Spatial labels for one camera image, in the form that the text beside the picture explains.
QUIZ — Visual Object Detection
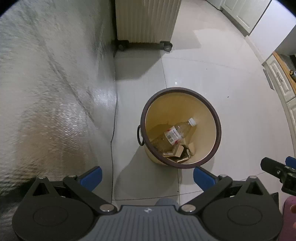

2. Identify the crumpled brown cardboard trash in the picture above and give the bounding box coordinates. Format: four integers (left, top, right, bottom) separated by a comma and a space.
163, 143, 195, 163

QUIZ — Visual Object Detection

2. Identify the person's right hand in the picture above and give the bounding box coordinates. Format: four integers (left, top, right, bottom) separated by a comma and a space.
290, 204, 296, 229

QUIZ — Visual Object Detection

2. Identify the white low cabinet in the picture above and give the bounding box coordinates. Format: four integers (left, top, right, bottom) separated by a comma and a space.
263, 52, 295, 151

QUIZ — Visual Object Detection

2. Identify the beige round trash bin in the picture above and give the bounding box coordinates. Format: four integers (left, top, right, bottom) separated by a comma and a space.
137, 87, 222, 169

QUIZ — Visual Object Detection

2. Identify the clear plastic bottle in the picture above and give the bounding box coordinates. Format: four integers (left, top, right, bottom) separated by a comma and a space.
152, 118, 197, 153

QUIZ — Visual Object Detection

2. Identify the beige ribbed rolling suitcase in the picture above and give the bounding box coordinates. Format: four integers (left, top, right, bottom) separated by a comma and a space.
114, 0, 181, 52

